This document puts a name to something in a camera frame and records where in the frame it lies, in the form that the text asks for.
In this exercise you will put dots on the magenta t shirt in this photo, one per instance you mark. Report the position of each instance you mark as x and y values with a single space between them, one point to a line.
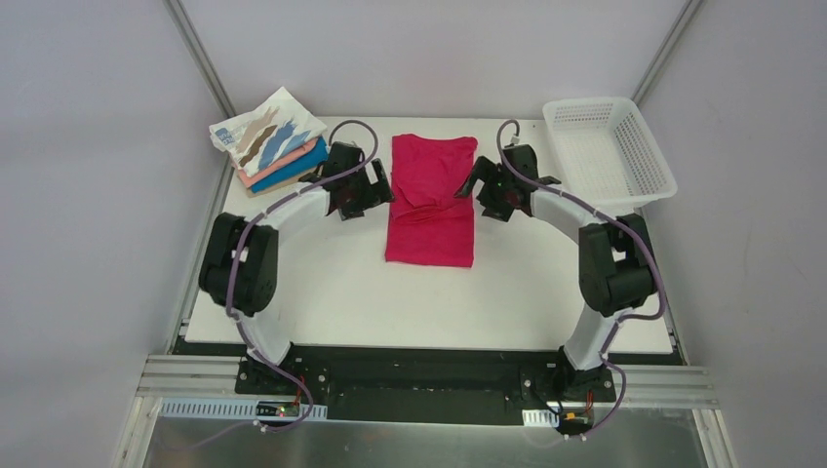
427 224

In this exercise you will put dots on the left white cable duct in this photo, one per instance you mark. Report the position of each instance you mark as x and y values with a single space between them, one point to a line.
241 409

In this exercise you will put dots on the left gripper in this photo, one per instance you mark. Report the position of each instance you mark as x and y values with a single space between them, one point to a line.
365 196

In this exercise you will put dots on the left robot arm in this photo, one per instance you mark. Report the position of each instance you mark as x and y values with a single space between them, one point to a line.
240 267

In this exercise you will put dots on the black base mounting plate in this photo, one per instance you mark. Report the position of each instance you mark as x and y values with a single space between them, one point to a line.
430 386

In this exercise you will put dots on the aluminium frame post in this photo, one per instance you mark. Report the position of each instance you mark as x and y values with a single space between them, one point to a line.
195 47
666 49

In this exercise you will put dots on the blue folded shirt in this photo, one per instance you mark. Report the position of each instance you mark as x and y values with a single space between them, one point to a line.
311 160

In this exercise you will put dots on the aluminium front rail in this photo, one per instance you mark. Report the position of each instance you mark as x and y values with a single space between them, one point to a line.
188 376

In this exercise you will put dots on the left aluminium frame post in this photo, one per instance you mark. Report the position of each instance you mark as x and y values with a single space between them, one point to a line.
195 47

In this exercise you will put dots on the right white cable duct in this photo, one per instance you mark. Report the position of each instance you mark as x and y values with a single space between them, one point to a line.
544 418

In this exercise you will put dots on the white cable duct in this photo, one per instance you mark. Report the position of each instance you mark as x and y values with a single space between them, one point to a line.
241 409
544 418

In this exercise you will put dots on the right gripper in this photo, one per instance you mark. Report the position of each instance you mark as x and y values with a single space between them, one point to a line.
488 191

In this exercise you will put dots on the tan folded shirt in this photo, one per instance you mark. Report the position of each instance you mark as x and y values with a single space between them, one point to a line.
271 188

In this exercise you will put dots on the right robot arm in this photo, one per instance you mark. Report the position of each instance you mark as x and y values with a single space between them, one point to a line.
615 273

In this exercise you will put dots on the right aluminium frame post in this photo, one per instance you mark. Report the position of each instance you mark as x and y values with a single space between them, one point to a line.
666 49

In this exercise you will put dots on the white plastic basket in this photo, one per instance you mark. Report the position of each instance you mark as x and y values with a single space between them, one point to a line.
606 153

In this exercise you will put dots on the pink folded shirt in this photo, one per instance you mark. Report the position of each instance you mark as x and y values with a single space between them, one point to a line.
249 180

